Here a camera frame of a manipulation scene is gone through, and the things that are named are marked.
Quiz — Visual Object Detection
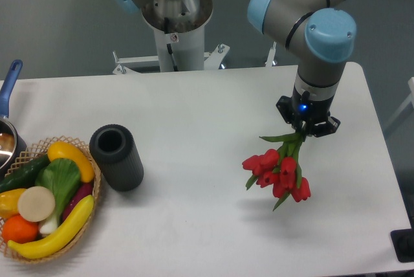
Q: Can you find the black device at table edge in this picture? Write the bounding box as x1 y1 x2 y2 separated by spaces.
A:
390 228 413 263

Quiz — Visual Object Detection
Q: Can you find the dark grey ribbed vase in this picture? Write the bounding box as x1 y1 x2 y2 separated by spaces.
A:
89 124 144 192

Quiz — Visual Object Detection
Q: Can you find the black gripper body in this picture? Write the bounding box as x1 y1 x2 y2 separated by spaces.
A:
276 91 340 137

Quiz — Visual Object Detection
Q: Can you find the yellow banana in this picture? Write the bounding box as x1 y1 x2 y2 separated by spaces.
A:
7 195 94 260

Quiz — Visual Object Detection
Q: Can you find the green cucumber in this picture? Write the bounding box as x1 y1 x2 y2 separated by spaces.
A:
1 155 50 193

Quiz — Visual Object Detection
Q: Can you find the orange fruit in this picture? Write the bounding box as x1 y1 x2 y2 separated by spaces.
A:
1 215 38 243

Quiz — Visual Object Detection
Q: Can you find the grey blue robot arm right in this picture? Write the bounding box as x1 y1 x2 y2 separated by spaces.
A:
247 0 357 137

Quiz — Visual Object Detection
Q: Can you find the woven wicker basket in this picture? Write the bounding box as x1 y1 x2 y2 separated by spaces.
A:
1 136 102 264

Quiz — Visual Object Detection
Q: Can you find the white frame at right edge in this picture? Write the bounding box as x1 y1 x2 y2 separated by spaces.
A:
383 77 413 139

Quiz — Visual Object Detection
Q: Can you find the beige round slice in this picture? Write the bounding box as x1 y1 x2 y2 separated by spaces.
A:
17 186 56 222

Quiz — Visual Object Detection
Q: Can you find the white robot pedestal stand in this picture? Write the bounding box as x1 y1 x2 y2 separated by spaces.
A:
113 25 230 74

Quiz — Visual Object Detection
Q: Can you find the yellow bell pepper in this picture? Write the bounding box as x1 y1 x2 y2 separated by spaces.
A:
0 188 27 219

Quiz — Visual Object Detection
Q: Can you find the blue handled saucepan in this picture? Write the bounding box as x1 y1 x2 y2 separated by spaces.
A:
1 60 27 180

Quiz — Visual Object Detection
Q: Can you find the yellow squash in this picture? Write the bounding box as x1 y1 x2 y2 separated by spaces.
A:
47 141 95 183

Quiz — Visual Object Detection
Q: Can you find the purple sweet potato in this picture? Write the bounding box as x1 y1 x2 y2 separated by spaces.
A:
61 183 93 222

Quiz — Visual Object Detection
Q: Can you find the red tulip bouquet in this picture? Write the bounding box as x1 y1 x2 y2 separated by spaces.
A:
242 131 311 210

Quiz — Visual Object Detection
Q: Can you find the green bok choy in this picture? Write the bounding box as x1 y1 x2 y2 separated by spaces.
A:
35 158 81 237

